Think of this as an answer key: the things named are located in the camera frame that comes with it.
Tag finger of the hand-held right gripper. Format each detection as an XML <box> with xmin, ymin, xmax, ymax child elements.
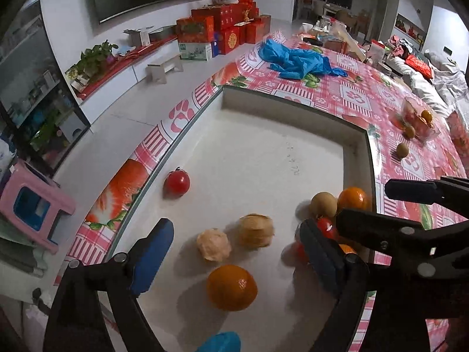
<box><xmin>335</xmin><ymin>208</ymin><xmax>444</xmax><ymax>265</ymax></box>
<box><xmin>385</xmin><ymin>178</ymin><xmax>469</xmax><ymax>206</ymax></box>

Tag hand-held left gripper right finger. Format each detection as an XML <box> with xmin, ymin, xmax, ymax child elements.
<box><xmin>298</xmin><ymin>219</ymin><xmax>371</xmax><ymax>352</ymax></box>

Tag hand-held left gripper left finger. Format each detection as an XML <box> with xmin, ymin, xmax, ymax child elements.
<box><xmin>43</xmin><ymin>218</ymin><xmax>174</xmax><ymax>352</ymax></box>

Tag physalis with papery husk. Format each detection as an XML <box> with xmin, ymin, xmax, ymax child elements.
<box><xmin>236</xmin><ymin>213</ymin><xmax>275</xmax><ymax>250</ymax></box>
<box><xmin>196</xmin><ymin>228</ymin><xmax>232</xmax><ymax>262</ymax></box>

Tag cherry tomato with green stem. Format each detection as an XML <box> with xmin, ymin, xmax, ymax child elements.
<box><xmin>163</xmin><ymin>168</ymin><xmax>191</xmax><ymax>199</ymax></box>

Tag white shallow tray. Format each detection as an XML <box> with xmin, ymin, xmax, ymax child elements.
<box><xmin>106</xmin><ymin>85</ymin><xmax>378</xmax><ymax>352</ymax></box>

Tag person's left hand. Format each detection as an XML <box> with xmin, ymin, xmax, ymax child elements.
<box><xmin>196</xmin><ymin>332</ymin><xmax>242</xmax><ymax>352</ymax></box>

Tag clear glass bowl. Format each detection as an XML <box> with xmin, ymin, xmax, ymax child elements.
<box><xmin>397</xmin><ymin>97</ymin><xmax>440</xmax><ymax>142</ymax></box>

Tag grey sofa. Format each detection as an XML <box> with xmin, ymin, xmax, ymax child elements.
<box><xmin>385</xmin><ymin>49</ymin><xmax>469</xmax><ymax>118</ymax></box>

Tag red cushion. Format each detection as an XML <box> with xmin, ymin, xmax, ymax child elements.
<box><xmin>405</xmin><ymin>55</ymin><xmax>435</xmax><ymax>79</ymax></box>

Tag pink plastic stool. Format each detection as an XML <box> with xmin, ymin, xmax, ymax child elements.
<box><xmin>0</xmin><ymin>159</ymin><xmax>77</xmax><ymax>255</ymax></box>

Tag pile of clothes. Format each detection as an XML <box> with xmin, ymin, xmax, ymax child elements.
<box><xmin>390</xmin><ymin>35</ymin><xmax>416</xmax><ymax>57</ymax></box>

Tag clear plastic bag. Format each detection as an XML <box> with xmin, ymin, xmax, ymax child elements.
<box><xmin>330</xmin><ymin>20</ymin><xmax>367</xmax><ymax>61</ymax></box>

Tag pile of blue rubber gloves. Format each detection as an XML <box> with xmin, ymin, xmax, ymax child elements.
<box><xmin>258</xmin><ymin>38</ymin><xmax>348</xmax><ymax>80</ymax></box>

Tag white television console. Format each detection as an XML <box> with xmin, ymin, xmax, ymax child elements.
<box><xmin>77</xmin><ymin>33</ymin><xmax>184</xmax><ymax>125</ymax></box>

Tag dining chair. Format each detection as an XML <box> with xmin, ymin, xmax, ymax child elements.
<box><xmin>335</xmin><ymin>9</ymin><xmax>361</xmax><ymax>26</ymax></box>

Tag small white bench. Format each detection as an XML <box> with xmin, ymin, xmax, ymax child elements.
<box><xmin>146</xmin><ymin>54</ymin><xmax>184</xmax><ymax>84</ymax></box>

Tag green potted plant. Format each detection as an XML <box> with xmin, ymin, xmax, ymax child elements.
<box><xmin>65</xmin><ymin>40</ymin><xmax>120</xmax><ymax>85</ymax></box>

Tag dark glass display cabinet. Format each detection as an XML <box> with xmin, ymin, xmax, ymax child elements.
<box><xmin>0</xmin><ymin>0</ymin><xmax>91</xmax><ymax>177</ymax></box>

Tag green and white carton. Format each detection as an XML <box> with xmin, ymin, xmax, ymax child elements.
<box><xmin>178</xmin><ymin>41</ymin><xmax>214</xmax><ymax>62</ymax></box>

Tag white open cardboard box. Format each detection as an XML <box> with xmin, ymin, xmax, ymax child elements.
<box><xmin>123</xmin><ymin>26</ymin><xmax>154</xmax><ymax>46</ymax></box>

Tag stack of red gift boxes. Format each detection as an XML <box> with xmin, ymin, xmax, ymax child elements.
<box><xmin>176</xmin><ymin>0</ymin><xmax>272</xmax><ymax>56</ymax></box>

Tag wide red wall picture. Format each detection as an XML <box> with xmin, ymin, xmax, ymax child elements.
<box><xmin>395</xmin><ymin>13</ymin><xmax>427</xmax><ymax>43</ymax></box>

